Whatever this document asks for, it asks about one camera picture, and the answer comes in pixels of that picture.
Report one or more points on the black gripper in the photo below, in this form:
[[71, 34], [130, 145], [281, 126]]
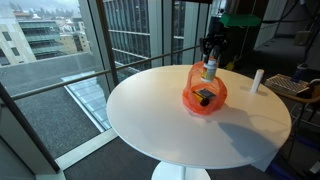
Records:
[[215, 41]]

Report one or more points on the white bottle with yellow label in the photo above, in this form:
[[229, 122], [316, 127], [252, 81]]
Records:
[[209, 73]]

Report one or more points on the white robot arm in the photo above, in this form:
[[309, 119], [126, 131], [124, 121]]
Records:
[[216, 25]]

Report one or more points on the orange plastic carrier bag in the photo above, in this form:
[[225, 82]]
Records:
[[191, 101]]

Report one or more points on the yellow and black small box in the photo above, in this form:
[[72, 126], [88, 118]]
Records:
[[199, 97]]

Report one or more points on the white tube with barcode label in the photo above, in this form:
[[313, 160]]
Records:
[[257, 80]]

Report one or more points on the dark grey window mullion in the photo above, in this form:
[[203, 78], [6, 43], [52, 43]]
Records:
[[106, 40], [167, 30], [26, 130]]

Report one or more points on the dark blue bottle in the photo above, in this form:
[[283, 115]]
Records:
[[299, 72]]

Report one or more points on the white paper sheet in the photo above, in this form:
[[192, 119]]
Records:
[[265, 161]]

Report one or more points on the round white table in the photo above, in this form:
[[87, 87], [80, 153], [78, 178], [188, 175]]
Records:
[[83, 76]]

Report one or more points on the white window sill strip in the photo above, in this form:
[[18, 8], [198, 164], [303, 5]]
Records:
[[86, 148]]

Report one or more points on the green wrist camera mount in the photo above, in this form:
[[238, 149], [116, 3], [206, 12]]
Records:
[[240, 20]]

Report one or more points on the white table pedestal base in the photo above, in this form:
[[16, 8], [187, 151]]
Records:
[[173, 172]]

